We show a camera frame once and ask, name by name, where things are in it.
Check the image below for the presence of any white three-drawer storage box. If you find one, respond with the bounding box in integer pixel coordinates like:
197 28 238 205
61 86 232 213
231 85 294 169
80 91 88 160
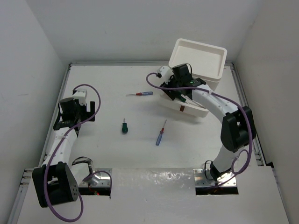
158 38 227 118

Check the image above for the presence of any green screwdriver long shaft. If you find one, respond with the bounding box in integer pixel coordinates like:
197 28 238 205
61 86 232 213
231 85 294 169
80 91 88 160
182 98 204 109

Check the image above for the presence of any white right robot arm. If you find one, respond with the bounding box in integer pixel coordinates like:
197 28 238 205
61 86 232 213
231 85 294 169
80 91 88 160
156 63 256 181

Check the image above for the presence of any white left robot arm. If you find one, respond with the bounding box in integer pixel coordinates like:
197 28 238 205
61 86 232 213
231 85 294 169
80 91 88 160
32 98 95 208

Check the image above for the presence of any small blue screwdriver top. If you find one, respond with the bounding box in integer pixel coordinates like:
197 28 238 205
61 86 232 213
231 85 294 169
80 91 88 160
126 91 153 96

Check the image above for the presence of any stubby green screwdriver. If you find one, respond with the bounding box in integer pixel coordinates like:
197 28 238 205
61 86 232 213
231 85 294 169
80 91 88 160
121 119 128 134

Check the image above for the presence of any blue red precision screwdriver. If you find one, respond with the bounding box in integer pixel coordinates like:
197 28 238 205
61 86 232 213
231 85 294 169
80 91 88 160
156 120 167 146

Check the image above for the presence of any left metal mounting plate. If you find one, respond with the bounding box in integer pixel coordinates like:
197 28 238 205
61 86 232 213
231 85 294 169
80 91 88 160
78 168 112 197

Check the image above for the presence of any metal mounting plate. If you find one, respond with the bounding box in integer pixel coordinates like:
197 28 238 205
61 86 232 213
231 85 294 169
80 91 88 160
78 168 112 197
193 168 239 196

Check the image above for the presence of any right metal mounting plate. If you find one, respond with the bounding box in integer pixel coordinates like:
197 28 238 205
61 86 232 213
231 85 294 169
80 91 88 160
193 168 239 196

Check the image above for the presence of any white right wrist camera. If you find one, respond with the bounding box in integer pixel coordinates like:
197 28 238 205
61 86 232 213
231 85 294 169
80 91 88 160
157 66 173 84

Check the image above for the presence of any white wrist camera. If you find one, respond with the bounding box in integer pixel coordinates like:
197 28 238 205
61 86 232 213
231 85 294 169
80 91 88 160
157 66 173 84
72 89 87 106

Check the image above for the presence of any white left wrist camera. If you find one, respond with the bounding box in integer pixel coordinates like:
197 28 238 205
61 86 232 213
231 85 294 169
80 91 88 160
72 89 87 106

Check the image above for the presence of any aluminium frame rail back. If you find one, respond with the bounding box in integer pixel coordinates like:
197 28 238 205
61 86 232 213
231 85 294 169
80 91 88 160
69 61 234 68

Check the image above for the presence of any aluminium frame rail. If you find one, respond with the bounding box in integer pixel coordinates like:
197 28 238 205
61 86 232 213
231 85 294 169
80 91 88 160
7 63 72 224
226 62 279 188
69 61 234 68

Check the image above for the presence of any aluminium frame rail left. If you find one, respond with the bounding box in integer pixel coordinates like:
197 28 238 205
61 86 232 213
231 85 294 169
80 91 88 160
7 63 72 224

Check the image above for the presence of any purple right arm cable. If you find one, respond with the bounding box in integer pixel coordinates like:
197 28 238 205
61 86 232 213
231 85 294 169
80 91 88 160
146 72 255 185

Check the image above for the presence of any aluminium frame rail right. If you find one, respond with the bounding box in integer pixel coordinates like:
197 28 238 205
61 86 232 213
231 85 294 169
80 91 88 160
226 62 279 188

